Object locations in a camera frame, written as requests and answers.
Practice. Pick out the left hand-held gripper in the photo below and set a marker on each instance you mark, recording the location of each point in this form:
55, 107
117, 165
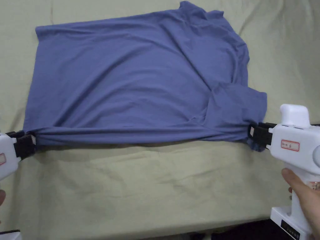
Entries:
5, 155

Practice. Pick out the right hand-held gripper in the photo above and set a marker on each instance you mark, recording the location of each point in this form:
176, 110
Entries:
292, 140

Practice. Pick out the blue shirt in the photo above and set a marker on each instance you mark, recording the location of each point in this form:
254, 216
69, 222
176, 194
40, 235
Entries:
140, 87

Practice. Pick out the person's left hand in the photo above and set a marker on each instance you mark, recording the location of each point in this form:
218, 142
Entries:
2, 197

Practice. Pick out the person's right hand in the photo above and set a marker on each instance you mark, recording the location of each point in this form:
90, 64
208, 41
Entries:
311, 207

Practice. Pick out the bed with pale green sheet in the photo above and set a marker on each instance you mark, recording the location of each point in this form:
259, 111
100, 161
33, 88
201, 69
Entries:
120, 182

